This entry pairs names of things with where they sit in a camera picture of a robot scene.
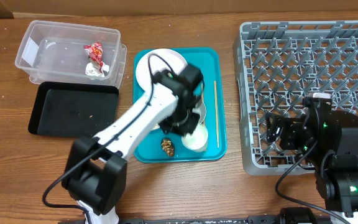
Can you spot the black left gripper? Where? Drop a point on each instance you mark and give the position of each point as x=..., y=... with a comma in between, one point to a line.
x=194, y=118

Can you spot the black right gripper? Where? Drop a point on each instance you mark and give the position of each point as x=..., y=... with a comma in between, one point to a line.
x=284, y=131

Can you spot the grey-green bowl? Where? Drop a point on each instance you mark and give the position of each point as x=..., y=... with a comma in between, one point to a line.
x=200, y=109

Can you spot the small white cup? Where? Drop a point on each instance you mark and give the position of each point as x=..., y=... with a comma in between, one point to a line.
x=198, y=140

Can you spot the red snack wrapper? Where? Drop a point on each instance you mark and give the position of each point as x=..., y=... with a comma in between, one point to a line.
x=94, y=53

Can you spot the pink bowl with rice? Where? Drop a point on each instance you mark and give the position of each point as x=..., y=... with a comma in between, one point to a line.
x=155, y=127

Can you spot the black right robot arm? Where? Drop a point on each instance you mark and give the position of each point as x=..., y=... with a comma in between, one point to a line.
x=329, y=141

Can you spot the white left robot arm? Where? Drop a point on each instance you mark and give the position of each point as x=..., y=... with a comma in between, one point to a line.
x=96, y=169

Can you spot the grey dishwasher rack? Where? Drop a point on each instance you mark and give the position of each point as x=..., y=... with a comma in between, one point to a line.
x=276, y=65

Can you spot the clear plastic waste bin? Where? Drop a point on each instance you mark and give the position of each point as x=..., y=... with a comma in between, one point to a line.
x=54, y=52

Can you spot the brown food scrap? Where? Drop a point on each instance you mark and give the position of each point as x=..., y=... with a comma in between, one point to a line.
x=168, y=147

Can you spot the right wooden chopstick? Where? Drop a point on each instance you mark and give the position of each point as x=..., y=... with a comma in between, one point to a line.
x=216, y=113

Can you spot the large pink plate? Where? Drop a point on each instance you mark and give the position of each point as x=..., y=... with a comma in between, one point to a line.
x=159, y=60

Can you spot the teal serving tray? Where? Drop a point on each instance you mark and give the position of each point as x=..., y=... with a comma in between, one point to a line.
x=150, y=151

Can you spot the crumpled white tissue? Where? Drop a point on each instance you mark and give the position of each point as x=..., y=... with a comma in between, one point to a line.
x=94, y=71

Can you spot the black tray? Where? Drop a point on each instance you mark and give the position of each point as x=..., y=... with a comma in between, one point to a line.
x=73, y=110

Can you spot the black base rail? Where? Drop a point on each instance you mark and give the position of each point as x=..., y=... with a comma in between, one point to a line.
x=263, y=219

